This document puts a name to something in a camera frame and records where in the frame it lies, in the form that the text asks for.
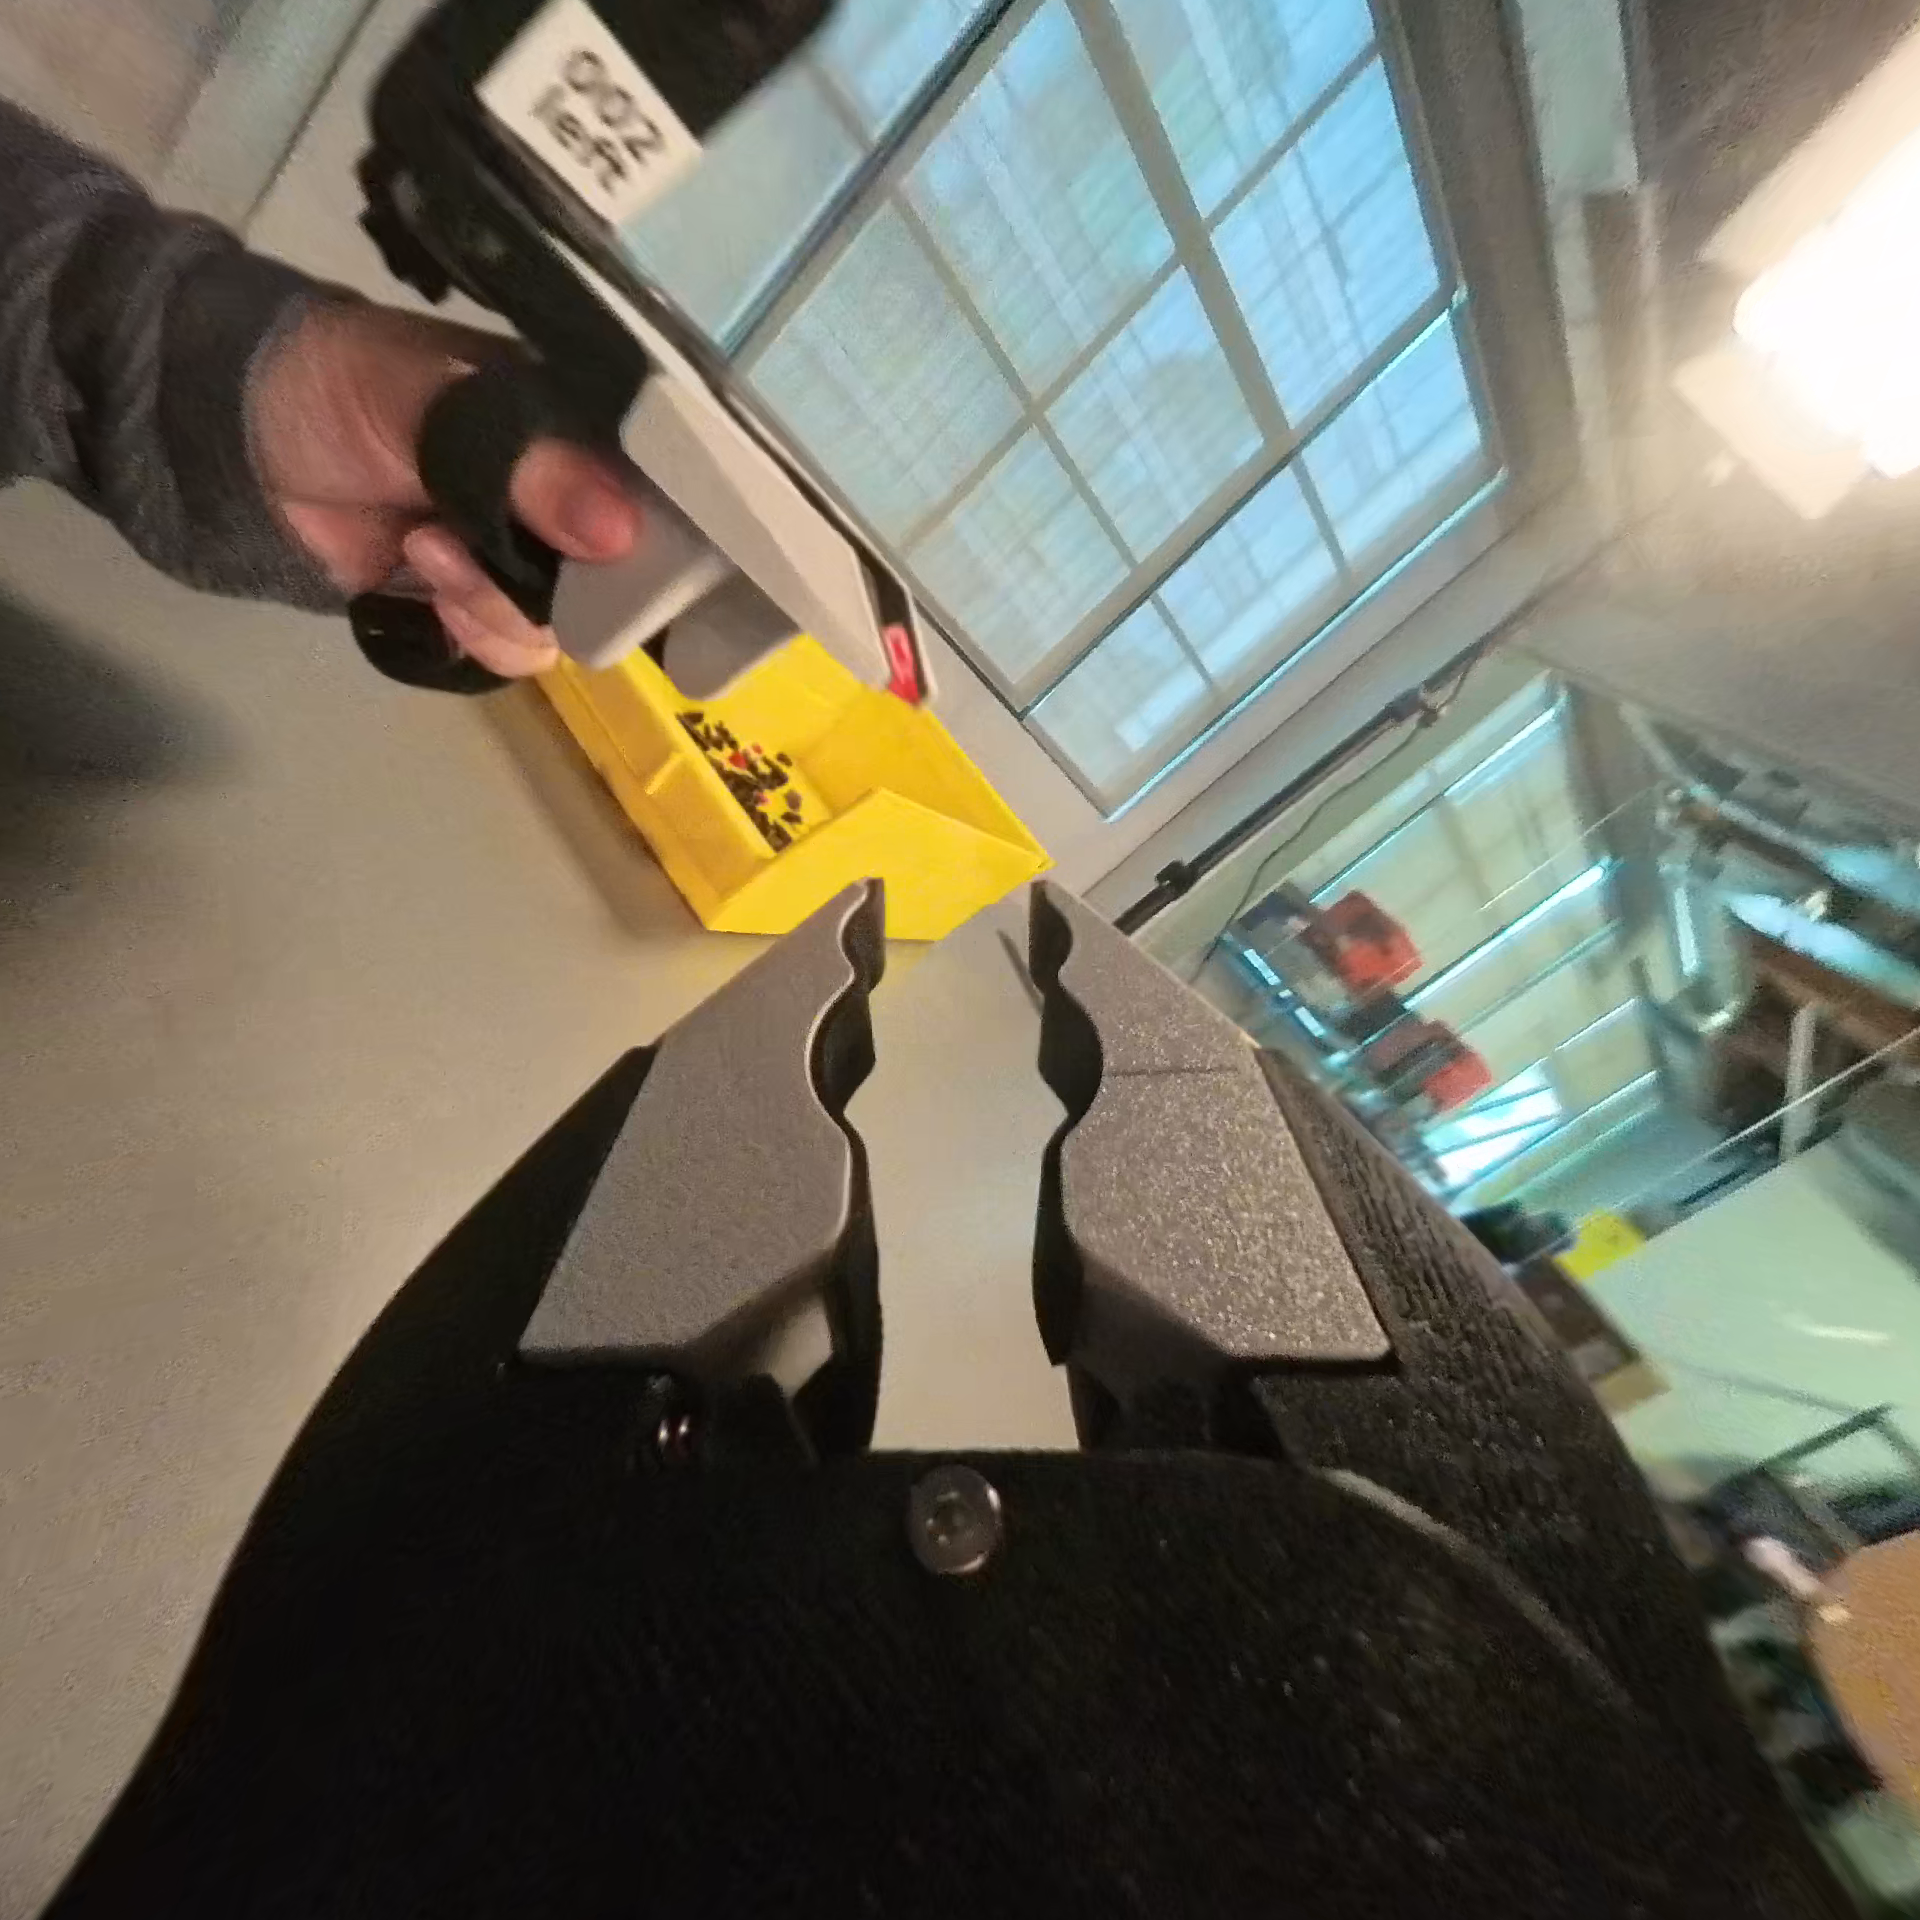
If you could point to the wooden book stand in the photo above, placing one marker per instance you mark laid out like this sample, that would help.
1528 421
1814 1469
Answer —
1876 1650

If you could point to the black light stand pole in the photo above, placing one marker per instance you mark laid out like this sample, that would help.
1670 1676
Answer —
1305 781

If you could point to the small red toy brick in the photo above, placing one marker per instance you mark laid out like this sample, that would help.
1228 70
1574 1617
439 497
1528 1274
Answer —
902 664

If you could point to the yellow plastic bin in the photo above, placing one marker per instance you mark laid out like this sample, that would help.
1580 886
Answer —
902 839

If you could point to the white light panel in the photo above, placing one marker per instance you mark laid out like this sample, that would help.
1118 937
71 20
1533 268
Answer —
1815 317

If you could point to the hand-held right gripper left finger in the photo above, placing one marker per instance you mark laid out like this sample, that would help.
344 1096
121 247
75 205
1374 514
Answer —
705 1200

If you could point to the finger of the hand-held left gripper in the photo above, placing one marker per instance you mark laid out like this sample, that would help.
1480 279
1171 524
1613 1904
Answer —
750 464
734 639

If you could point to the person's left forearm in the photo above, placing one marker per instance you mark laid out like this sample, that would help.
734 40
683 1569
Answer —
135 346

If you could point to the pile of toy bricks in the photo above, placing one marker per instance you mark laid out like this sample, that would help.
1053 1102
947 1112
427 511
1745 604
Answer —
748 781

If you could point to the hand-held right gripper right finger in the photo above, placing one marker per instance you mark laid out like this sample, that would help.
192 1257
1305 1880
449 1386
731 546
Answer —
1215 1200

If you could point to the person's left hand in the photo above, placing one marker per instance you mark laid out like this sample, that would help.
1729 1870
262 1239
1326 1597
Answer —
360 434

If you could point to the metal storage shelf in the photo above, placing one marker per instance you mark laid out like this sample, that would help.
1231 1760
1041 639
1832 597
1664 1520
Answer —
1382 1005

